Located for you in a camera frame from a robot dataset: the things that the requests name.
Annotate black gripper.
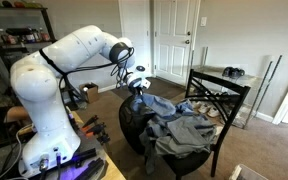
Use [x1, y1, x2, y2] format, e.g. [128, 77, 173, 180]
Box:
[131, 87, 145, 98]

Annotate light blue jeans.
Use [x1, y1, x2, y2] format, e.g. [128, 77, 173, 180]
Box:
[130, 93, 197, 118]

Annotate black mesh laundry bag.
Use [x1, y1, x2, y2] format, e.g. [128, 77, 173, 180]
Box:
[118, 94, 158, 156]

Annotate grey blue denim trousers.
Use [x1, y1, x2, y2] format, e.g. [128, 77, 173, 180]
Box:
[138, 113, 218, 174]

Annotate cardboard box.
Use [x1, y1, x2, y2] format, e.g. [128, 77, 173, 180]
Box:
[78, 82, 100, 104]

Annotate white panelled entry door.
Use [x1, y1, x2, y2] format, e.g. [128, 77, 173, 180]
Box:
[153, 0, 202, 87]

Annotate white sneaker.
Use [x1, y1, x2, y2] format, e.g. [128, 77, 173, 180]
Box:
[197, 102, 212, 115]
[189, 99, 202, 110]
[206, 106, 222, 119]

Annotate black stand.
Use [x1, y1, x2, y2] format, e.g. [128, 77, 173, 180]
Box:
[59, 74, 82, 111]

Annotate plain white closet door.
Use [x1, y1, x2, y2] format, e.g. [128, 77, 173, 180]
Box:
[118, 0, 152, 83]

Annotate black metal bar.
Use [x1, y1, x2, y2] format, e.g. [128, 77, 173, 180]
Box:
[73, 158, 105, 180]
[63, 148, 98, 168]

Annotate black shoe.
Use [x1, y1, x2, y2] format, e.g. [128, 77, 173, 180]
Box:
[231, 68, 246, 80]
[222, 66, 235, 78]

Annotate dark bottle white label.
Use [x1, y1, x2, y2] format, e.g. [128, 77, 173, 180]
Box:
[24, 27, 37, 44]

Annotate brown wooden seat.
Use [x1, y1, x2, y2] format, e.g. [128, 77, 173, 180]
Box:
[4, 105, 30, 124]

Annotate clear plastic storage box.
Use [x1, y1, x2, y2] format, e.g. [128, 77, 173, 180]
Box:
[228, 163, 270, 180]

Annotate black shelving unit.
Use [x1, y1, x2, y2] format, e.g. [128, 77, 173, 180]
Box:
[0, 4, 57, 111]

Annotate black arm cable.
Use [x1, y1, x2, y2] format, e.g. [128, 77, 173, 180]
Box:
[38, 46, 135, 89]

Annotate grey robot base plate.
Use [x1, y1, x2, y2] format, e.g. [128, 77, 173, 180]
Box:
[17, 133, 108, 180]

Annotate wire shoe rack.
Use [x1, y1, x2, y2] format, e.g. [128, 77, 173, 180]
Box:
[188, 46, 283, 129]

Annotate white cable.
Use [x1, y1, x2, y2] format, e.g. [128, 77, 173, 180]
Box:
[0, 123, 33, 180]

